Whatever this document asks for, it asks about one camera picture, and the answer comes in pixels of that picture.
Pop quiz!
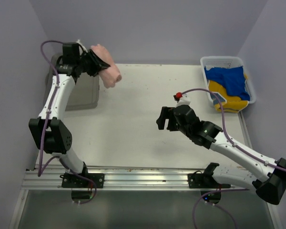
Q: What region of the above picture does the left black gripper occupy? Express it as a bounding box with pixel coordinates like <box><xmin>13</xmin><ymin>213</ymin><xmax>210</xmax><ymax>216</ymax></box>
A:
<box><xmin>76</xmin><ymin>49</ymin><xmax>110</xmax><ymax>77</ymax></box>

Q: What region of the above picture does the pink towel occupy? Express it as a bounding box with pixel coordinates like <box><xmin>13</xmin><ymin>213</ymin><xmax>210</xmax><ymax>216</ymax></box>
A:
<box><xmin>89</xmin><ymin>43</ymin><xmax>123</xmax><ymax>89</ymax></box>

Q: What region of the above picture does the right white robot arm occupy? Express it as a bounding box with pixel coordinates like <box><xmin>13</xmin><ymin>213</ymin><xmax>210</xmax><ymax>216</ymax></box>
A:
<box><xmin>156</xmin><ymin>105</ymin><xmax>286</xmax><ymax>205</ymax></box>

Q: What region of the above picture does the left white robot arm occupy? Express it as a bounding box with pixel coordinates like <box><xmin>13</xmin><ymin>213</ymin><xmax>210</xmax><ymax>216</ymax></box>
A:
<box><xmin>29</xmin><ymin>42</ymin><xmax>109</xmax><ymax>187</ymax></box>

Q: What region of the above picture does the grey transparent plastic bin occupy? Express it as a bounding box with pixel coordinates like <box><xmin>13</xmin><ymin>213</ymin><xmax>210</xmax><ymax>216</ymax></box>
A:
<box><xmin>43</xmin><ymin>53</ymin><xmax>100</xmax><ymax>111</ymax></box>

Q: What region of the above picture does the yellow towel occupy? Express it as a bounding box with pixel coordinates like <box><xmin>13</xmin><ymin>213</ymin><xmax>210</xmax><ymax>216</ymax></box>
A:
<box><xmin>211</xmin><ymin>86</ymin><xmax>249</xmax><ymax>113</ymax></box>

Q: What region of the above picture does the blue towel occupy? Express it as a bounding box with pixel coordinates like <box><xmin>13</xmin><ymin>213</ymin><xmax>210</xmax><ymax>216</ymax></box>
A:
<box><xmin>204</xmin><ymin>66</ymin><xmax>250</xmax><ymax>101</ymax></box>

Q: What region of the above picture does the white plastic basket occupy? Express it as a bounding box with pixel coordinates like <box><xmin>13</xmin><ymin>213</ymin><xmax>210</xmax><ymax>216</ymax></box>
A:
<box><xmin>200</xmin><ymin>56</ymin><xmax>256</xmax><ymax>104</ymax></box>

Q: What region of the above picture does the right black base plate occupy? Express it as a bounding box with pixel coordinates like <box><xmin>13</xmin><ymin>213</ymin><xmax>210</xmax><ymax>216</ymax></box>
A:
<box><xmin>187</xmin><ymin>171</ymin><xmax>231</xmax><ymax>189</ymax></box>

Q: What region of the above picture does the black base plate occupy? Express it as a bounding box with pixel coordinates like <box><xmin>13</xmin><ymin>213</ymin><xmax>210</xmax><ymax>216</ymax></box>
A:
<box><xmin>60</xmin><ymin>173</ymin><xmax>105</xmax><ymax>188</ymax></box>
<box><xmin>187</xmin><ymin>171</ymin><xmax>231</xmax><ymax>189</ymax></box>

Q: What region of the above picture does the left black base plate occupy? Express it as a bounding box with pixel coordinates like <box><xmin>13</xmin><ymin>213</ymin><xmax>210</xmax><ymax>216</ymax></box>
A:
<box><xmin>60</xmin><ymin>173</ymin><xmax>105</xmax><ymax>188</ymax></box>

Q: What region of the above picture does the aluminium mounting rail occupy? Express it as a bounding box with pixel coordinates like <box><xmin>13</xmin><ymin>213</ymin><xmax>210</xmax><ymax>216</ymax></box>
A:
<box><xmin>21</xmin><ymin>152</ymin><xmax>273</xmax><ymax>191</ymax></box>

